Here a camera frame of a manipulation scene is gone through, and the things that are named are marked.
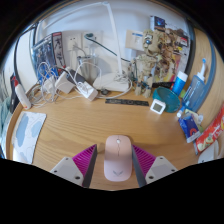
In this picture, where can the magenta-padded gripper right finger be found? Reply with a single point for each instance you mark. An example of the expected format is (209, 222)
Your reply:
(160, 166)

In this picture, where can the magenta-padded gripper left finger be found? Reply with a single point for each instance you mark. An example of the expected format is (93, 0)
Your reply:
(66, 168)

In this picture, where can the pink computer mouse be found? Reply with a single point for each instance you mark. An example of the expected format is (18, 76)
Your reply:
(118, 160)

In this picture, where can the cloud-print mouse pad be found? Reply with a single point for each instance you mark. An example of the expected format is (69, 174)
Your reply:
(28, 133)

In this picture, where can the blue packet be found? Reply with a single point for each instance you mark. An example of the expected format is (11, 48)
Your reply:
(189, 128)

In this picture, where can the white mug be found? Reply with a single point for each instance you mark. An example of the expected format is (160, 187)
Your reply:
(208, 153)

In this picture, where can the small white square clock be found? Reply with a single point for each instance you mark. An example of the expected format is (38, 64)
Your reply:
(157, 106)

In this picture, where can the red snack tube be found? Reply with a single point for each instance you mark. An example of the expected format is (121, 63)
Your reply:
(210, 133)

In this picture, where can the teal bowl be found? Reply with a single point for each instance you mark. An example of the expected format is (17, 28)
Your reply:
(168, 98)

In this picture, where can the white power strip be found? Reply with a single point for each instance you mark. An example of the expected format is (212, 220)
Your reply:
(87, 90)

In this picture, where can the blue spray bottle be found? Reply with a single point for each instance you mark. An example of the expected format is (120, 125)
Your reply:
(195, 91)

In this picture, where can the teal blanket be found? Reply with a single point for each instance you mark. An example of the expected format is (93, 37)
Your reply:
(4, 113)

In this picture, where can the white pump bottle, red cap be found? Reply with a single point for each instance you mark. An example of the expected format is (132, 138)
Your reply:
(22, 96)

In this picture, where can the blue canister with white cap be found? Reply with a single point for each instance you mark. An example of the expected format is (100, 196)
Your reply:
(179, 83)

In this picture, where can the white charger cube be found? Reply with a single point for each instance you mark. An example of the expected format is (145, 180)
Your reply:
(64, 82)

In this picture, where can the white desk lamp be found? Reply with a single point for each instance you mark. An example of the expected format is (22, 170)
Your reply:
(110, 81)

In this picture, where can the clear glass jar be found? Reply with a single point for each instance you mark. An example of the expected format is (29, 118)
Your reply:
(87, 68)

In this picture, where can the brown tree-man figure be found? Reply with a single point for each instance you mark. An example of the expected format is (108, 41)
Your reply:
(150, 63)

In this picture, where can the colourful printed figure box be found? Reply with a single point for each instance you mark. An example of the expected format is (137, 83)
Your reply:
(176, 36)

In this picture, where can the white wall socket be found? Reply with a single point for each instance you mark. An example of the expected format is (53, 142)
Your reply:
(73, 41)
(95, 40)

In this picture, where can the white wall box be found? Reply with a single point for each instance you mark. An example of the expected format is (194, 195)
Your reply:
(134, 40)

